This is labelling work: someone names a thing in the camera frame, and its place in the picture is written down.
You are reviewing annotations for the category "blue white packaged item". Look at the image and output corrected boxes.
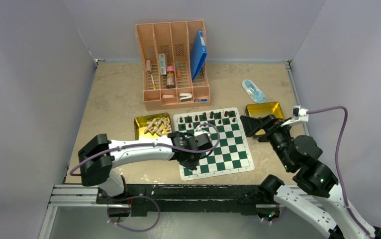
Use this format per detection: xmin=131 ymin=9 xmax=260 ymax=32
xmin=241 ymin=79 xmax=267 ymax=104

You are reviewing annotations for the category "brown bottle pink cap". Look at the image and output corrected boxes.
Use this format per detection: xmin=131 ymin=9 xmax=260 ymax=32
xmin=166 ymin=65 xmax=175 ymax=89

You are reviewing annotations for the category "right gold tin tray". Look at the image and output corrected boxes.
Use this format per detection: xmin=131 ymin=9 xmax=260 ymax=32
xmin=244 ymin=102 xmax=285 ymax=142

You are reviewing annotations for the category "gold tin tray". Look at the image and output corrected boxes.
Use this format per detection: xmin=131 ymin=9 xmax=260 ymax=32
xmin=134 ymin=113 xmax=173 ymax=140
xmin=244 ymin=102 xmax=285 ymax=142

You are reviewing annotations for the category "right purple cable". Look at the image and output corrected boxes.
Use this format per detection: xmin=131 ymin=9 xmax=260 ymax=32
xmin=305 ymin=105 xmax=381 ymax=239

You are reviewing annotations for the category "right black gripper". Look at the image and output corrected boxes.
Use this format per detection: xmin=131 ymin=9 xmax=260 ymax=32
xmin=239 ymin=114 xmax=293 ymax=170

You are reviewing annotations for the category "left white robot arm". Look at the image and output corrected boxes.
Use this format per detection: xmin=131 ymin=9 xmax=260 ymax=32
xmin=69 ymin=130 xmax=216 ymax=204

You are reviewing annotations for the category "left gold tin tray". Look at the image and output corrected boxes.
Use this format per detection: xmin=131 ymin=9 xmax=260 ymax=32
xmin=134 ymin=113 xmax=173 ymax=140

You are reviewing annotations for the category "blue folder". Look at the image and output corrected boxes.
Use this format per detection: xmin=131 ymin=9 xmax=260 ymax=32
xmin=190 ymin=30 xmax=207 ymax=81

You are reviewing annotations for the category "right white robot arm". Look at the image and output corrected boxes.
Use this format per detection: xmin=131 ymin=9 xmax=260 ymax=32
xmin=240 ymin=112 xmax=381 ymax=239

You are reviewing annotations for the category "pink desk organizer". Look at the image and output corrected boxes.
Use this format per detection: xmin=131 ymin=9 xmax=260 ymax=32
xmin=135 ymin=20 xmax=210 ymax=111

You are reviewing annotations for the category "white green box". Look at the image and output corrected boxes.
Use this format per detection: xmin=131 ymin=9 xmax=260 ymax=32
xmin=158 ymin=53 xmax=167 ymax=76

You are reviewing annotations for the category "green white chess board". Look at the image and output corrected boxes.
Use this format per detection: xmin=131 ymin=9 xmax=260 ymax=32
xmin=173 ymin=107 xmax=255 ymax=181

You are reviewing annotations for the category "white stapler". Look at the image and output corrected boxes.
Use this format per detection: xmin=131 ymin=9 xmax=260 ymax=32
xmin=179 ymin=93 xmax=193 ymax=102

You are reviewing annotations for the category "pile of light chess pieces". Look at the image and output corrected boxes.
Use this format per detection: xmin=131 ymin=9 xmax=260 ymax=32
xmin=143 ymin=117 xmax=173 ymax=136

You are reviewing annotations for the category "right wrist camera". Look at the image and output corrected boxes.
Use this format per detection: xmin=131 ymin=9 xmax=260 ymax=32
xmin=281 ymin=106 xmax=309 ymax=127

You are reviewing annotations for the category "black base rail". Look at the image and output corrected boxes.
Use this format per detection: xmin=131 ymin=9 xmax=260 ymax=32
xmin=96 ymin=184 xmax=285 ymax=221

